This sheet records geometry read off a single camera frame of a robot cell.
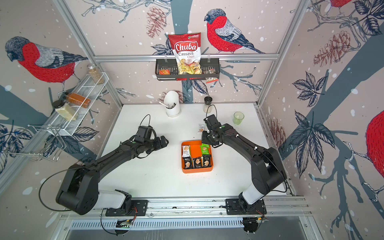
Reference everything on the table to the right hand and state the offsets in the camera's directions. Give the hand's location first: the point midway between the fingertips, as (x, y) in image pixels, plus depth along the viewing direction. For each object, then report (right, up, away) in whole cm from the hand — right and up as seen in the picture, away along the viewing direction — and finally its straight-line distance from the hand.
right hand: (203, 139), depth 88 cm
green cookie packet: (+1, -7, +4) cm, 8 cm away
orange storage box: (-4, -11, 0) cm, 12 cm away
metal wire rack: (-73, +2, -22) cm, 76 cm away
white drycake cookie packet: (-1, +5, +16) cm, 17 cm away
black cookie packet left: (-10, -14, -2) cm, 17 cm away
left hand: (-23, -1, 0) cm, 23 cm away
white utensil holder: (-24, +23, +25) cm, 41 cm away
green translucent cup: (+27, +13, +20) cm, 36 cm away
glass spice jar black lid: (+4, +26, +19) cm, 32 cm away
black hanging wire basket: (-24, +44, +5) cm, 50 cm away
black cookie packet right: (+2, -13, -1) cm, 13 cm away
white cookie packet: (-11, -8, +3) cm, 14 cm away
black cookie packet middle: (-4, -14, -2) cm, 14 cm away
